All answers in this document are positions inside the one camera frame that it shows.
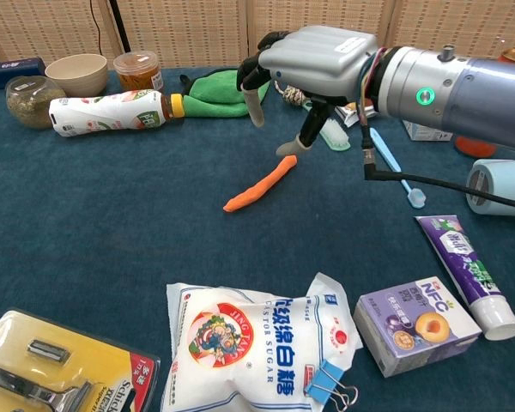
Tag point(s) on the green microfibre cloth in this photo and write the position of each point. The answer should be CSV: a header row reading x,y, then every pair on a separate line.
x,y
214,98

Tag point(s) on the bamboo folding screen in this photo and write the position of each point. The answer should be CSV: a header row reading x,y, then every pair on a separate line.
x,y
197,26

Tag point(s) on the white blue milk carton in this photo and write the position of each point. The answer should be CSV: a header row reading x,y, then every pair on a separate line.
x,y
425,133

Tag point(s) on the purple toothpaste tube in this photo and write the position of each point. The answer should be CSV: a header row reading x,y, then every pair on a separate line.
x,y
463,257

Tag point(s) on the plastic tub of brown sauce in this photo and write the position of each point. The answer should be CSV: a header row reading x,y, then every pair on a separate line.
x,y
137,73

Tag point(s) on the white snack packet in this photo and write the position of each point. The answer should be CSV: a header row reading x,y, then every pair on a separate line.
x,y
347,113

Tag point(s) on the purple juice carton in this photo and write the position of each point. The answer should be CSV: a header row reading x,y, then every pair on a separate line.
x,y
412,326

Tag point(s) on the dark blue patterned box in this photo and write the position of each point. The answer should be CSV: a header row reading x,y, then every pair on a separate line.
x,y
8,70

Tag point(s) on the teal scrub brush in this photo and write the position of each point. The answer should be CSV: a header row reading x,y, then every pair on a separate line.
x,y
337,135

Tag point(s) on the blue binder clip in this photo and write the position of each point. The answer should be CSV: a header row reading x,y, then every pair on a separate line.
x,y
322,379

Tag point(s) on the orange carrot stick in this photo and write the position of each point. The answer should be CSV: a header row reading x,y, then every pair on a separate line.
x,y
257,189

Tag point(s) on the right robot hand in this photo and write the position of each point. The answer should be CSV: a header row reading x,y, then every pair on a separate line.
x,y
317,64

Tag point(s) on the white drink bottle yellow cap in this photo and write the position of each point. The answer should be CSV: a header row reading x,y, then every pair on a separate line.
x,y
107,113

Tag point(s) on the beige bowl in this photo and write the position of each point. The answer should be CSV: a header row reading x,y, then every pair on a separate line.
x,y
77,75

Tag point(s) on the white sugar bag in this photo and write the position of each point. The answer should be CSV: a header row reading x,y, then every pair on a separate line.
x,y
223,343

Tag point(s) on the black stand pole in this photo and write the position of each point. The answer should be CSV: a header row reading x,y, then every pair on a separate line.
x,y
119,26

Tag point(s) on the dark blue table cloth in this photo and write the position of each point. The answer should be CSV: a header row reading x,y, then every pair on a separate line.
x,y
111,214

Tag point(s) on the light blue toothbrush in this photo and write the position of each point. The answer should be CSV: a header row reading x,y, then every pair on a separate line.
x,y
386,150

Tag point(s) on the razor in yellow package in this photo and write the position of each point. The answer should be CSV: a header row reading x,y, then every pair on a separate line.
x,y
90,365

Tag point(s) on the light blue mug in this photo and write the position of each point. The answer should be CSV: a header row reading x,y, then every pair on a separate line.
x,y
506,171

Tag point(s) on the glass spice jar black lid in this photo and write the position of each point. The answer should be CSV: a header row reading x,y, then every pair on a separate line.
x,y
30,103

